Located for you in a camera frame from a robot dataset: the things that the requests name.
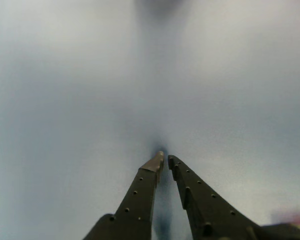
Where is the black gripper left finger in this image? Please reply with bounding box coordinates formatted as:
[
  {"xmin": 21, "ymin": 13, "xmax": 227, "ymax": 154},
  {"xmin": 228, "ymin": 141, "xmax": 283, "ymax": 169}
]
[{"xmin": 83, "ymin": 150, "xmax": 165, "ymax": 240}]

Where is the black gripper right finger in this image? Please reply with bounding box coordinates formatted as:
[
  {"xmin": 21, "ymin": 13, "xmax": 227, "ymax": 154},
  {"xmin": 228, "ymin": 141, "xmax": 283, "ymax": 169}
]
[{"xmin": 167, "ymin": 154, "xmax": 266, "ymax": 240}]

